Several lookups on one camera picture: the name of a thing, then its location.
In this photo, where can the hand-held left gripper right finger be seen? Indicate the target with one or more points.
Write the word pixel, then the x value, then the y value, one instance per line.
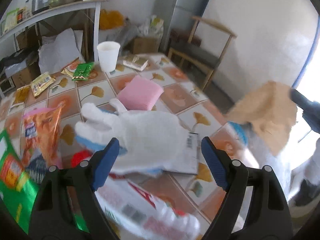
pixel 215 165

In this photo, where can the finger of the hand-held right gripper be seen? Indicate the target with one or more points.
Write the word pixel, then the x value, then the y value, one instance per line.
pixel 312 121
pixel 303 100

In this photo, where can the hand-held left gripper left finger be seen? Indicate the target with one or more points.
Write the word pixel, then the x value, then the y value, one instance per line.
pixel 107 162

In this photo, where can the beige cloth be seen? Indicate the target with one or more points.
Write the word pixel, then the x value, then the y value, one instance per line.
pixel 267 115

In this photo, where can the blue plastic basket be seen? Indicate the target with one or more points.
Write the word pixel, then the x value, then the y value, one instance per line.
pixel 237 131

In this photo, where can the white fuzzy glove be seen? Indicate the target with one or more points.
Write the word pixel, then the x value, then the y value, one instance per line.
pixel 150 130

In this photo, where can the white bottle red cap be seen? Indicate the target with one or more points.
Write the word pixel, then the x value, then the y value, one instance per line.
pixel 150 217

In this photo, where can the orange pink snack bag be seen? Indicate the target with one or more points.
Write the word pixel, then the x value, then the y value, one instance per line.
pixel 42 130

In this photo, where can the pink sponge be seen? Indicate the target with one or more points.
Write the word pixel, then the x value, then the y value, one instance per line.
pixel 140 92

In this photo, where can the floral tile tablecloth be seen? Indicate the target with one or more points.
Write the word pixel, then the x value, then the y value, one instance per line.
pixel 180 95

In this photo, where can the white board blue edge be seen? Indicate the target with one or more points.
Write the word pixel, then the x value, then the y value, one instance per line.
pixel 262 30

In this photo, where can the small green packet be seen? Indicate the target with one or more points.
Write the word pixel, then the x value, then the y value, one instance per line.
pixel 82 71

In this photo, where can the green snack bag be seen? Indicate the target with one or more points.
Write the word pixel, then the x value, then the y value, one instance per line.
pixel 15 192

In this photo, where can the small orange snack packet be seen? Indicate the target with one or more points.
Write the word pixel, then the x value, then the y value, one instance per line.
pixel 70 68

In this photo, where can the yellow sauce packet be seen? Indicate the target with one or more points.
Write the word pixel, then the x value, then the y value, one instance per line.
pixel 22 95
pixel 42 83

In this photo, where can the small wrapped snack block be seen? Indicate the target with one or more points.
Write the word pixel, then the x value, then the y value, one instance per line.
pixel 136 62

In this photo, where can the white paper cup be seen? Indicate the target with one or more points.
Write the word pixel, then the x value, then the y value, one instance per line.
pixel 108 55

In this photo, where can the wooden chair dark seat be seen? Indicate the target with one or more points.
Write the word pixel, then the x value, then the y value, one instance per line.
pixel 197 52

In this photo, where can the brown cardboard box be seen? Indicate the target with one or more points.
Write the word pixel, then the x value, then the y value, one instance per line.
pixel 25 75

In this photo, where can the flat cardboard box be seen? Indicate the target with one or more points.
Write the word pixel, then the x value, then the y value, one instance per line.
pixel 145 45

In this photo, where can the grey plastic bag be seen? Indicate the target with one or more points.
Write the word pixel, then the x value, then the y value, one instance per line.
pixel 125 35

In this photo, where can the dark wooden stool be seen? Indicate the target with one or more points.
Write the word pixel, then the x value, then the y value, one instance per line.
pixel 185 36

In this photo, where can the black bag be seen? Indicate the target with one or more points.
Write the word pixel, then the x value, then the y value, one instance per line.
pixel 17 57

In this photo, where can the yellow plastic bag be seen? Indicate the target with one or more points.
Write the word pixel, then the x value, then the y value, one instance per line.
pixel 111 20

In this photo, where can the white green plastic bag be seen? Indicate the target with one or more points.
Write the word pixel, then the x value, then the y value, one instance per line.
pixel 152 25

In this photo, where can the grey refrigerator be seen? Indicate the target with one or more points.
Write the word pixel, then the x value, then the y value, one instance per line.
pixel 185 5

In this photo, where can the white side table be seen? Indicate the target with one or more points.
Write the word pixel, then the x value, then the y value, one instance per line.
pixel 62 6

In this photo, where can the dark sauce jar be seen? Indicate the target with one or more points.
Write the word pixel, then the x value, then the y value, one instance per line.
pixel 21 14

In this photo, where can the green packet on shelf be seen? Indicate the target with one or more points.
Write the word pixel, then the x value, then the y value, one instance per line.
pixel 11 20

